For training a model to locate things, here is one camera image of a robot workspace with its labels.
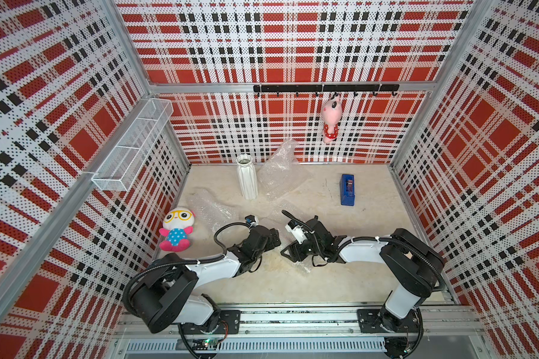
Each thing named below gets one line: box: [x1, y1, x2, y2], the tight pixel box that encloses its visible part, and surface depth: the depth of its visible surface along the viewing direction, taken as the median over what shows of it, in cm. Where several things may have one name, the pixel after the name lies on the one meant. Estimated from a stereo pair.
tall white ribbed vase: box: [235, 153, 259, 200], surface depth 97 cm
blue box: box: [340, 173, 356, 207], surface depth 107 cm
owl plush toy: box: [158, 207, 196, 253], surface depth 93 cm
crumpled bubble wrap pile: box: [258, 139, 315, 200], surface depth 117 cm
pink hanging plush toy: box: [321, 94, 343, 144], surface depth 94 cm
